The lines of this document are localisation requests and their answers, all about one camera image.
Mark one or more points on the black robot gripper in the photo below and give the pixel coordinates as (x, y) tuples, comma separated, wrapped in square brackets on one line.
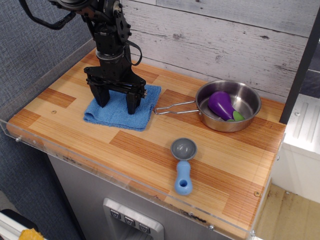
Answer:
[(115, 74)]

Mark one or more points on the blue cloth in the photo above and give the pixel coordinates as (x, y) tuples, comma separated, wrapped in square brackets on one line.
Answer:
[(115, 112)]

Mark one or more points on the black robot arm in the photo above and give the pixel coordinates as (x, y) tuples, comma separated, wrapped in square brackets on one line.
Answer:
[(110, 31)]

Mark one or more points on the blue grey ice cream scoop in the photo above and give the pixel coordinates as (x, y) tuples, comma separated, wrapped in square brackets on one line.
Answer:
[(184, 150)]

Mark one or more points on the purple toy eggplant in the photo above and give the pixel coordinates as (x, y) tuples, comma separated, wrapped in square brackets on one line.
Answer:
[(220, 104)]

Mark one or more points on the silver dispenser panel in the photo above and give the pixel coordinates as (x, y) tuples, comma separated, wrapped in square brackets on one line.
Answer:
[(127, 224)]

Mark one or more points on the stainless steel pan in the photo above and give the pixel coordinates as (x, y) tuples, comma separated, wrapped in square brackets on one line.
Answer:
[(244, 99)]

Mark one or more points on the clear acrylic table guard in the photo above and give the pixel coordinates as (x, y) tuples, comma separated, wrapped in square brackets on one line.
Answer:
[(229, 173)]

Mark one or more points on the black vertical post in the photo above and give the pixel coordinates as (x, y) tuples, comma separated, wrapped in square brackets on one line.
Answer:
[(301, 73)]

